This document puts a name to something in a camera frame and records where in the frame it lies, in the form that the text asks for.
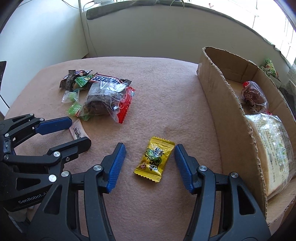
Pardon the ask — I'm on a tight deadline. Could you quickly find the green jelly candy clear wrapper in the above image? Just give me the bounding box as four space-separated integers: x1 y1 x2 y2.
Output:
62 90 80 103

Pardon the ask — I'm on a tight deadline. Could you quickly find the yellow candy packet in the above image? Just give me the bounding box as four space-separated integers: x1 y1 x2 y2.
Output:
134 136 175 183

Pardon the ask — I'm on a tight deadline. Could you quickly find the chinese Snickers bar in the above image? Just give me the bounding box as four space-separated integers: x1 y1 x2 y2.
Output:
59 70 92 88

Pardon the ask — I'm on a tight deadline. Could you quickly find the green small snack packet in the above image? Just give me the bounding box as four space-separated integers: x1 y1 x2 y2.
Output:
75 75 93 88

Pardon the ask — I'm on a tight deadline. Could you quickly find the blue Snickers bar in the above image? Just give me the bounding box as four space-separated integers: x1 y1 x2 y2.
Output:
88 73 132 86

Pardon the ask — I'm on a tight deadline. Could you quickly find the red clear bag brown pastry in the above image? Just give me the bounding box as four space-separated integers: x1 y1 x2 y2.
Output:
78 81 135 123

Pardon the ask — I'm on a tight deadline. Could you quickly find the packaged sliced bread loaf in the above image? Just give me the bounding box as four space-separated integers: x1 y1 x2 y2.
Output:
245 113 295 199

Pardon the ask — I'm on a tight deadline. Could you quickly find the dark brown snack packet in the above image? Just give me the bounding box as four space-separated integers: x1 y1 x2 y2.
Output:
59 70 76 91

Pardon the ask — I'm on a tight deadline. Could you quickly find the white beige snack sachet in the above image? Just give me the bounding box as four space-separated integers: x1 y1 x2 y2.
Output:
69 119 89 140

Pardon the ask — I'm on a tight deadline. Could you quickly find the pink tablecloth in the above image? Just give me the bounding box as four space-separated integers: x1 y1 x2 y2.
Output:
4 56 269 241

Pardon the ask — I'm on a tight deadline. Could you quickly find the brown cardboard box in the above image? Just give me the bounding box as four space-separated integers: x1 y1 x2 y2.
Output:
197 47 295 227

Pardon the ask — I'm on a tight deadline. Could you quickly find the green paper bag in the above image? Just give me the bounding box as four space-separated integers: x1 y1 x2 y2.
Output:
260 58 278 78

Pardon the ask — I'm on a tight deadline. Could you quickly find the white power adapter box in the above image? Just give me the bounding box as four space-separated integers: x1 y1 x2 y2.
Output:
94 0 114 6

